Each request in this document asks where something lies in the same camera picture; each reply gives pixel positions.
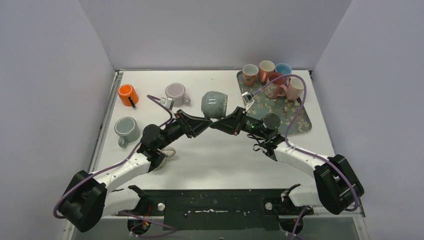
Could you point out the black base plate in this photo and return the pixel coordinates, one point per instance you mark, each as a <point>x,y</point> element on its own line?
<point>239,209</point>

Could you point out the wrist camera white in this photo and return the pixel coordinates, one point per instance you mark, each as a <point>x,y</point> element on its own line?
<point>168,103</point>
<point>248,99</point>

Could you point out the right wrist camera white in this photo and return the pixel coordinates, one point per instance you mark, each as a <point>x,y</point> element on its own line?
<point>248,99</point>

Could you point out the teal floral tray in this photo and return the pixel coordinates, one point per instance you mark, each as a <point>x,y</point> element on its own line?
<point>285,109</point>

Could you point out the terracotta pink mug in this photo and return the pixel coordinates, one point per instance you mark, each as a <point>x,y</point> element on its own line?
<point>250,74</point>

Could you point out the light blue mug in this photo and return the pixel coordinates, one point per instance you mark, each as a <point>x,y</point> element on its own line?
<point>283,69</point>

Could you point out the cream speckled mug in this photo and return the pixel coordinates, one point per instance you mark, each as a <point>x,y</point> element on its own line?
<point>169,153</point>

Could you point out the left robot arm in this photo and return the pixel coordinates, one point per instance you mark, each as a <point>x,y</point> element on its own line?
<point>114,176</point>

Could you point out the aluminium rail frame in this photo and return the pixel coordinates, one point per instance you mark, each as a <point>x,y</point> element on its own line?
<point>83,201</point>

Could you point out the grey-blue glazed mug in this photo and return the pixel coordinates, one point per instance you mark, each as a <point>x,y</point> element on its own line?
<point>214,104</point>

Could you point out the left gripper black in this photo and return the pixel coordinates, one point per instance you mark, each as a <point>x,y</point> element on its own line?
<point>185,122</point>

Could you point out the pink ghost pattern mug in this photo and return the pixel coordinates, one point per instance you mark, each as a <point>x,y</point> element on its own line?
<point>276,85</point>

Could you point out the salmon pink mug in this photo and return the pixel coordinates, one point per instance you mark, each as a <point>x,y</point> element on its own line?
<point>266,67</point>

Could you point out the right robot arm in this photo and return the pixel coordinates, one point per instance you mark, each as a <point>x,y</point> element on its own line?
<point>336,186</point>

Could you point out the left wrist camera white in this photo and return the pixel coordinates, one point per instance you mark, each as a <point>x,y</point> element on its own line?
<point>168,103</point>

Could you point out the orange mug black handle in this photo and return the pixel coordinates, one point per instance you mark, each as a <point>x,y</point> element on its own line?
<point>128,95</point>

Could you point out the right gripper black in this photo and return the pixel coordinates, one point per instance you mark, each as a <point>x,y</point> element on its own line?
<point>233,123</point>

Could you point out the light pink faceted mug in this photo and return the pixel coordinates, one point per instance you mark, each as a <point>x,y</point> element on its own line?
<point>295,88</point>

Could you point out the mauve ribbed mug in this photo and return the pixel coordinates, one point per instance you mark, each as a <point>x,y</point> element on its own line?
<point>177,92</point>

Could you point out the sage green mug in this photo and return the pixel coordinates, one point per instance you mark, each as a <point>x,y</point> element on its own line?
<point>128,131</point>

